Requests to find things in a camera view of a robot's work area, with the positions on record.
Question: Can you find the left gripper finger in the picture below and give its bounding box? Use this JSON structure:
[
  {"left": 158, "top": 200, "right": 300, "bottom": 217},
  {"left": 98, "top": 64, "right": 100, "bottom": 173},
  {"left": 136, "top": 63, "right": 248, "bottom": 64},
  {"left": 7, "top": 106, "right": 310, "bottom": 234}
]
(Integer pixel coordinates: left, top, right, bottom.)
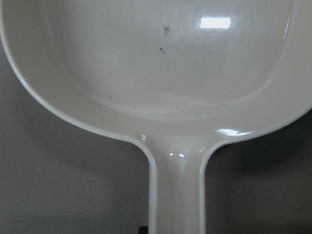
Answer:
[{"left": 138, "top": 226, "right": 149, "bottom": 234}]

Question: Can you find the beige plastic dustpan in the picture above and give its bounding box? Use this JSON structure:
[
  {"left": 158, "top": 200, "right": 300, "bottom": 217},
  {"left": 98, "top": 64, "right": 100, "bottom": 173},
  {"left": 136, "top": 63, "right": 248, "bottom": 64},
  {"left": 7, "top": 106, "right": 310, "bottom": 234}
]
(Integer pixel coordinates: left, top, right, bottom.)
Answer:
[{"left": 0, "top": 0, "right": 312, "bottom": 234}]

